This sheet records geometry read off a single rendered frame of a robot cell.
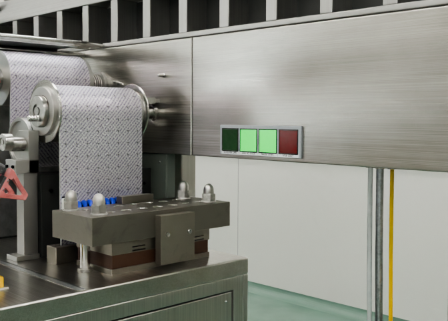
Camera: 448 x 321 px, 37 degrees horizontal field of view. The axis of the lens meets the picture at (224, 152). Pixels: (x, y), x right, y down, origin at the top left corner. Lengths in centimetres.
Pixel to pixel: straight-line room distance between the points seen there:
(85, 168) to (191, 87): 34
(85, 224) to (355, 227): 297
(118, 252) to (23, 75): 58
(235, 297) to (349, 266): 272
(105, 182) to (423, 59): 80
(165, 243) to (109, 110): 37
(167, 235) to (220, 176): 350
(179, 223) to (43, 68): 59
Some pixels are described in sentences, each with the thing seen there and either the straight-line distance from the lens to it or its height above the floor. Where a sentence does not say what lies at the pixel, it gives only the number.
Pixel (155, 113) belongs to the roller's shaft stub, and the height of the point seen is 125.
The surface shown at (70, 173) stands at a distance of 158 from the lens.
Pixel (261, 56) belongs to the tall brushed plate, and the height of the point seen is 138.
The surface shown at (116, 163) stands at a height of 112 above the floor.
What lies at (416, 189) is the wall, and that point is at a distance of 397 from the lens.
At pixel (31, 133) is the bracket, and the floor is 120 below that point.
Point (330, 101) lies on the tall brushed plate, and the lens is 139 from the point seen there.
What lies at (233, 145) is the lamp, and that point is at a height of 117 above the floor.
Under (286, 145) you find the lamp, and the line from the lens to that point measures 145.
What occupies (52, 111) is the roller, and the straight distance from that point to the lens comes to 157.
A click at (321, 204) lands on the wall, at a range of 436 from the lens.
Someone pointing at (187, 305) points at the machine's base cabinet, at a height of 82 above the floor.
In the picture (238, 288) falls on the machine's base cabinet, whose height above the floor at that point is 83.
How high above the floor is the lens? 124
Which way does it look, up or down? 3 degrees down
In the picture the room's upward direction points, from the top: straight up
